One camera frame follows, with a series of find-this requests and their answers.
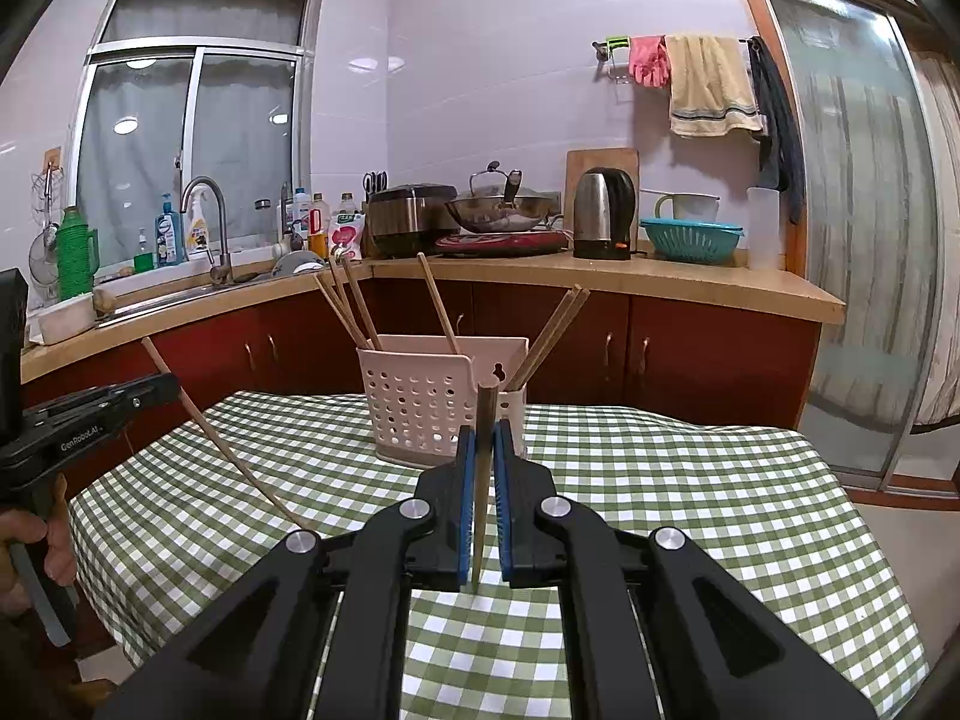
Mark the steel kitchen faucet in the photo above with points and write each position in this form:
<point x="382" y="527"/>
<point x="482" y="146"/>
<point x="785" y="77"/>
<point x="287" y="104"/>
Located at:
<point x="223" y="240"/>

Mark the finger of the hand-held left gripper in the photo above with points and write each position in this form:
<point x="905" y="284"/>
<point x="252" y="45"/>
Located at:
<point x="67" y="444"/>
<point x="112" y="399"/>

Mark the steel electric kettle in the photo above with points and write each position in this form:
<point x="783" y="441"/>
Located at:
<point x="604" y="210"/>

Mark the frosted glass door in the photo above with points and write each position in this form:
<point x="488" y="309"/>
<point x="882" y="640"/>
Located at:
<point x="862" y="202"/>

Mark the small green bottle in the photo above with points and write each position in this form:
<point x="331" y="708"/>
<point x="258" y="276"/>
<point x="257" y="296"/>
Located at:
<point x="144" y="261"/>

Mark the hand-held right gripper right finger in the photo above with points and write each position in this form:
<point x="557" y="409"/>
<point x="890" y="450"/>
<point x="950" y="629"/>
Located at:
<point x="504" y="495"/>

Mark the green checked tablecloth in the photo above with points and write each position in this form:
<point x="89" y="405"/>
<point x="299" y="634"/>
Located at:
<point x="712" y="525"/>

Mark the translucent plastic pitcher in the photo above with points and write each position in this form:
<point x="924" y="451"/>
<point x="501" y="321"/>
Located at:
<point x="765" y="232"/>

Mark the wooden cutting board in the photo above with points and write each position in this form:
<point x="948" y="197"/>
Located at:
<point x="600" y="157"/>

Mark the white plastic tub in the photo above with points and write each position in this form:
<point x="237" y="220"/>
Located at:
<point x="67" y="321"/>

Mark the green thermos jug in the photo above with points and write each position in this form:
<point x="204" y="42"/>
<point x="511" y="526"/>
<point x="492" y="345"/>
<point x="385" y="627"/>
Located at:
<point x="75" y="255"/>

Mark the blue dish soap bottle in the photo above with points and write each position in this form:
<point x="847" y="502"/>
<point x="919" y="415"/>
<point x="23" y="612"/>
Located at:
<point x="170" y="236"/>

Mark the teal plastic colander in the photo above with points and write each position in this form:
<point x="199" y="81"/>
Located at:
<point x="690" y="240"/>

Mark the cream towel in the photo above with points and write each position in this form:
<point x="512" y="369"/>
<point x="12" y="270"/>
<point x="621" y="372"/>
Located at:
<point x="709" y="82"/>

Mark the dark hanging cloth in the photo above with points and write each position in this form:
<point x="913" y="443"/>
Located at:
<point x="776" y="127"/>

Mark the person's left hand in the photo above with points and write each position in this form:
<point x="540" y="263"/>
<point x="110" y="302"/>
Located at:
<point x="58" y="559"/>

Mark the cooking oil bottle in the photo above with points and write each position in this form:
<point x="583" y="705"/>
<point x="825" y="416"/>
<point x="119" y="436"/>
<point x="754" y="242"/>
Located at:
<point x="319" y="229"/>

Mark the dark rice cooker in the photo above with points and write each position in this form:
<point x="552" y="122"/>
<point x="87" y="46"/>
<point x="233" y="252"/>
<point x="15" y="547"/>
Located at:
<point x="405" y="217"/>

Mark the glass wok lid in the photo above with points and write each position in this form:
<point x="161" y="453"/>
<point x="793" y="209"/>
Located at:
<point x="487" y="181"/>

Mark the white perforated plastic basket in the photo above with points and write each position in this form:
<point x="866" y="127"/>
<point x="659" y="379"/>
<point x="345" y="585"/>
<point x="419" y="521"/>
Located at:
<point x="412" y="405"/>

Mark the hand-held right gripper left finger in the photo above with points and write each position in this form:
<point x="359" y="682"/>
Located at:
<point x="466" y="495"/>

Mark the wooden kitchen counter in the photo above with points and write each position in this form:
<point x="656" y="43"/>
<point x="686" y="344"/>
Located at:
<point x="675" y="281"/>

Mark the white spray bottle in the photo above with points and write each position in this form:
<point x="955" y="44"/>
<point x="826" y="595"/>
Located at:
<point x="197" y="229"/>

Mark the red kitchen cabinets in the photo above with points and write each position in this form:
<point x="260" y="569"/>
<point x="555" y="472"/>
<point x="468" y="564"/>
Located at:
<point x="712" y="360"/>

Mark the scissors in knife block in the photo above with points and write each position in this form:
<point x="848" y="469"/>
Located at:
<point x="375" y="184"/>

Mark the steel sink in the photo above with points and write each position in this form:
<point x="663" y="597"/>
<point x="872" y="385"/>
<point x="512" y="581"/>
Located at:
<point x="180" y="298"/>

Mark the steel wok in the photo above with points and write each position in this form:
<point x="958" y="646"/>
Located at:
<point x="495" y="216"/>

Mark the white plastic bottle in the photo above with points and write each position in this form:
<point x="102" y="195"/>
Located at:
<point x="301" y="214"/>

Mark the red induction cooker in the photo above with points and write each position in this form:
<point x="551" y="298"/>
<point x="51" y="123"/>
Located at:
<point x="502" y="242"/>

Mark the sliding glass window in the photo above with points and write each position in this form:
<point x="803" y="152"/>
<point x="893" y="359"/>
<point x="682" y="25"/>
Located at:
<point x="135" y="127"/>

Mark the pink packet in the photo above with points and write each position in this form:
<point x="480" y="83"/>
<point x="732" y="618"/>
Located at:
<point x="347" y="236"/>

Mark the pink rubber gloves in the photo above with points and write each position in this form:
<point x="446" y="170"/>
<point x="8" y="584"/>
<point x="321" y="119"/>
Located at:
<point x="649" y="64"/>

